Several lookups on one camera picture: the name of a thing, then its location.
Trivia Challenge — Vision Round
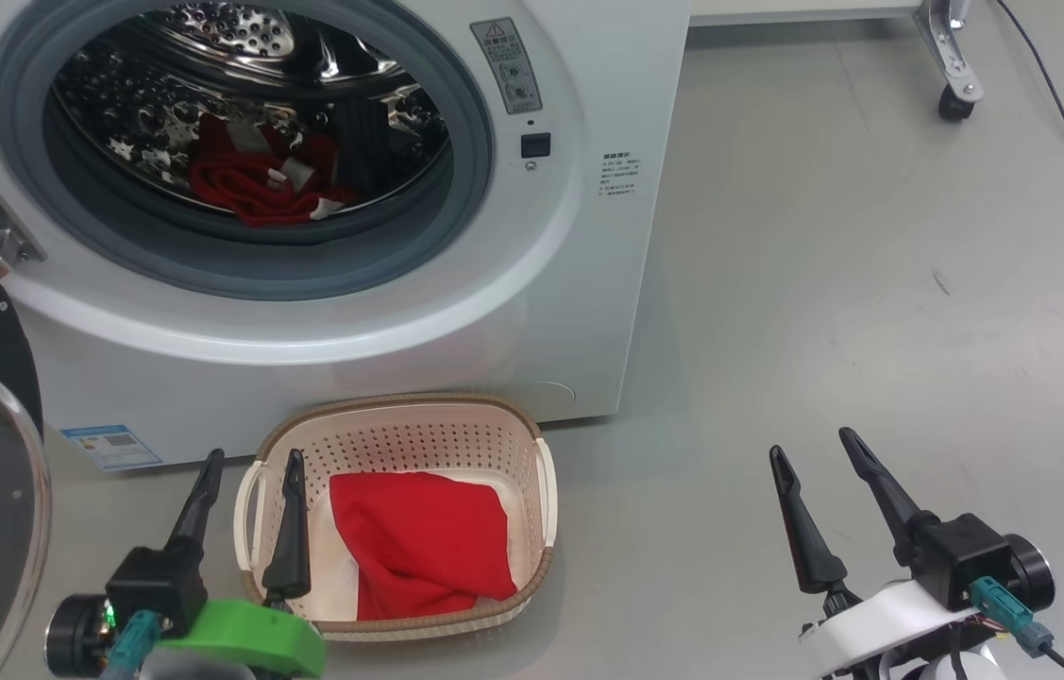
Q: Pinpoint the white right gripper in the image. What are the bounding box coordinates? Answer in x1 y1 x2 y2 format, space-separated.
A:
769 427 982 679

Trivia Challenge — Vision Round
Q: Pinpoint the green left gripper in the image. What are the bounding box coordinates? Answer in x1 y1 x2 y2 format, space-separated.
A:
154 449 328 680

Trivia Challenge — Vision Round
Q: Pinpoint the plain red garment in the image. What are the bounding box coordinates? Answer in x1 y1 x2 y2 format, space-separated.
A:
330 471 512 622

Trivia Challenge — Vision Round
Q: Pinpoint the red garment with white trim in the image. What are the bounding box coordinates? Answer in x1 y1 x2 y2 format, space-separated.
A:
189 113 359 229

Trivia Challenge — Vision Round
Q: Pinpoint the cream perforated laundry basket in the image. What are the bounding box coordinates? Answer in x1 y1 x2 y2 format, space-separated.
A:
233 393 559 643

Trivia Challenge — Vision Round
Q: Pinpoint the white front-load washing machine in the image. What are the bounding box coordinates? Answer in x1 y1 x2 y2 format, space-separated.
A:
0 0 691 471

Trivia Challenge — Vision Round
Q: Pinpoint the perforated steel washer drum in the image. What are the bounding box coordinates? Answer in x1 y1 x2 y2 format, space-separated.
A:
45 0 453 228

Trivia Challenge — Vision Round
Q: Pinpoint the blue energy label sticker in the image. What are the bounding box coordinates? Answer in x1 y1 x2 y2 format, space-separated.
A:
59 424 164 471

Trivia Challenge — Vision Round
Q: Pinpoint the small printed text sticker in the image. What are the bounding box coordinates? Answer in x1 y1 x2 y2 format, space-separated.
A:
600 151 644 198

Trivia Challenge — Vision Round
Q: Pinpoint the metal cart leg with caster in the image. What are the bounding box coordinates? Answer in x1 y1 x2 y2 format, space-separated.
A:
914 0 985 103

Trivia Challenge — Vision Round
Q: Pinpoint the white cabinet panel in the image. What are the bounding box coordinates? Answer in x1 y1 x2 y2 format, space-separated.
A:
690 0 920 26

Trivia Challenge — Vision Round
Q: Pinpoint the grey warning label sticker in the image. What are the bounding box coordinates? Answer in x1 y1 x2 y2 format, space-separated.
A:
470 17 544 116

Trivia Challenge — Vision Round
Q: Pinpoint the teal camera cable connector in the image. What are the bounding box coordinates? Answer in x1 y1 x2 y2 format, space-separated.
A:
969 576 1056 660
102 609 163 680

